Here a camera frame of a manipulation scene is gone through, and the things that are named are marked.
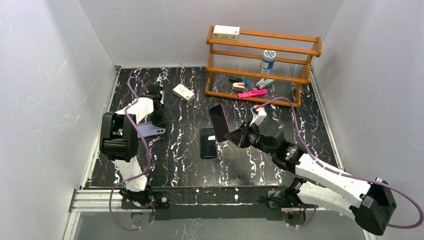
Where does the pink-edged dark smartphone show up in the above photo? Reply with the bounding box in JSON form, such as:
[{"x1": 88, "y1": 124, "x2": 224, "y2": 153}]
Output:
[{"x1": 209, "y1": 104, "x2": 230, "y2": 143}]

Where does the black phone case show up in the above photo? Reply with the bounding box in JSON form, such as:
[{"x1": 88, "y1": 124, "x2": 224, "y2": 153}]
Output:
[{"x1": 199, "y1": 127, "x2": 218, "y2": 160}]

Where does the white smartphone dark screen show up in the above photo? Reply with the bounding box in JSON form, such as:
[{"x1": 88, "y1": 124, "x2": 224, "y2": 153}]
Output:
[{"x1": 200, "y1": 128, "x2": 217, "y2": 159}]

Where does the lavender smartphone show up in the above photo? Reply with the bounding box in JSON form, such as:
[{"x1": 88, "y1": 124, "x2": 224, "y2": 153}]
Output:
[{"x1": 137, "y1": 121, "x2": 166, "y2": 138}]

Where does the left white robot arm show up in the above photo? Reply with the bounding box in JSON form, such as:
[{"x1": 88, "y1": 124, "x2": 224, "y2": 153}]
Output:
[{"x1": 99, "y1": 83, "x2": 167, "y2": 205}]

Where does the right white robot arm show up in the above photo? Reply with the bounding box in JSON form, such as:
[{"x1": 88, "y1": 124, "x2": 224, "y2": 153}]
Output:
[{"x1": 224, "y1": 122, "x2": 397, "y2": 236}]

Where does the white red small box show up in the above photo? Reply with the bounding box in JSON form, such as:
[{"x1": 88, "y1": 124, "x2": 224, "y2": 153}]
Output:
[{"x1": 172, "y1": 84, "x2": 195, "y2": 103}]

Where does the beige small stapler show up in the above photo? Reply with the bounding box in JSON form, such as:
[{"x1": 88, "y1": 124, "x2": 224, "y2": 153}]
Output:
[{"x1": 232, "y1": 82, "x2": 246, "y2": 92}]

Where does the pink highlighter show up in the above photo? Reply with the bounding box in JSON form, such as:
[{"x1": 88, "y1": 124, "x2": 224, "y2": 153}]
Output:
[{"x1": 237, "y1": 89, "x2": 268, "y2": 99}]

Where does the black teal marker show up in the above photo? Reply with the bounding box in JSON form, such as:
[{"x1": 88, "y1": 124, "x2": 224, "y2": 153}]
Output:
[{"x1": 228, "y1": 76, "x2": 249, "y2": 86}]

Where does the white teal stapler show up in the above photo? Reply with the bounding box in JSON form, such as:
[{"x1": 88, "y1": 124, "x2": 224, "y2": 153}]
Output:
[{"x1": 256, "y1": 78, "x2": 275, "y2": 90}]

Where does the orange wooden shelf rack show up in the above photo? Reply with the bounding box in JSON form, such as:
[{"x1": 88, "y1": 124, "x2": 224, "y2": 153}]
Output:
[{"x1": 205, "y1": 25, "x2": 323, "y2": 108}]

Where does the blue white round jar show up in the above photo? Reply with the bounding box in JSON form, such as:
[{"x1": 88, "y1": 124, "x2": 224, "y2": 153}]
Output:
[{"x1": 260, "y1": 49, "x2": 277, "y2": 69}]

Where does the white box on shelf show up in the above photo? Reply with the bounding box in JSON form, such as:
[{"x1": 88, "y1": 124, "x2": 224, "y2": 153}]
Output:
[{"x1": 212, "y1": 25, "x2": 240, "y2": 41}]

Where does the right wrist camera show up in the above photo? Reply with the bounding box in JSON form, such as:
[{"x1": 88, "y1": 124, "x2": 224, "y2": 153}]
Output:
[{"x1": 249, "y1": 105, "x2": 267, "y2": 127}]

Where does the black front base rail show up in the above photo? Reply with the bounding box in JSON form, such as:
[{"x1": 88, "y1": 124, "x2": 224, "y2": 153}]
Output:
[{"x1": 152, "y1": 186, "x2": 301, "y2": 221}]

